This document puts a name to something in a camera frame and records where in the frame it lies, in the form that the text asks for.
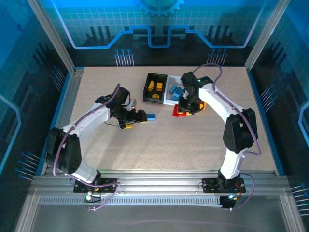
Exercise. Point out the white plastic container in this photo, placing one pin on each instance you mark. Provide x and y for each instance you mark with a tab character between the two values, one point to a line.
169	79

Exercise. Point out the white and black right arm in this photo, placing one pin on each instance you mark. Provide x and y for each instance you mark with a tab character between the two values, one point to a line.
217	101

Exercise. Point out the blue lego brick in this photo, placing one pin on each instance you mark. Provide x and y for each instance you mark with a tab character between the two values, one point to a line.
174	97
151	117
178	90
172	88

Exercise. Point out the long yellow lego brick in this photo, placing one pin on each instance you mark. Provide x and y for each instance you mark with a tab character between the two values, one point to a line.
151	85

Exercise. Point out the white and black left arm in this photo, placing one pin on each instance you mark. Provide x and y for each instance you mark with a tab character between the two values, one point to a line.
84	120

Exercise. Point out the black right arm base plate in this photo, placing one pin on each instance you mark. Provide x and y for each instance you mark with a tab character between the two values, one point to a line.
210	185

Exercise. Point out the black control box with LED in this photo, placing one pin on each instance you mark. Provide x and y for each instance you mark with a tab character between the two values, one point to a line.
93	202
228	203

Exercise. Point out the black plastic container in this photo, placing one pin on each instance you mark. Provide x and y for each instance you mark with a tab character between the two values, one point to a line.
152	100

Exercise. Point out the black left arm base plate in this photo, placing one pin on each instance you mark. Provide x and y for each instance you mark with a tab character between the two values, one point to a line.
109	186

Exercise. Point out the aluminium side rail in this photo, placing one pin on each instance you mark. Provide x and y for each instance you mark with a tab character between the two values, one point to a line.
72	84

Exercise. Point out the aluminium frame rail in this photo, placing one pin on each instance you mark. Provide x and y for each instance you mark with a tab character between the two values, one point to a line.
157	180

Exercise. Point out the red rounded lego brick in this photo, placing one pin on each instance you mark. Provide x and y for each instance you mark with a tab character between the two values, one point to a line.
184	114

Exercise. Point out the aluminium frame post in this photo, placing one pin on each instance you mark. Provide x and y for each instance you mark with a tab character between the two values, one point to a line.
56	41
266	36

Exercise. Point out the blue table side border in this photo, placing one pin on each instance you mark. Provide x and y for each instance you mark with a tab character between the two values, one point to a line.
264	120
62	96

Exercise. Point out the yellow plastic container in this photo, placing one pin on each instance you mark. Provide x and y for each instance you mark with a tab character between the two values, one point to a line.
202	105

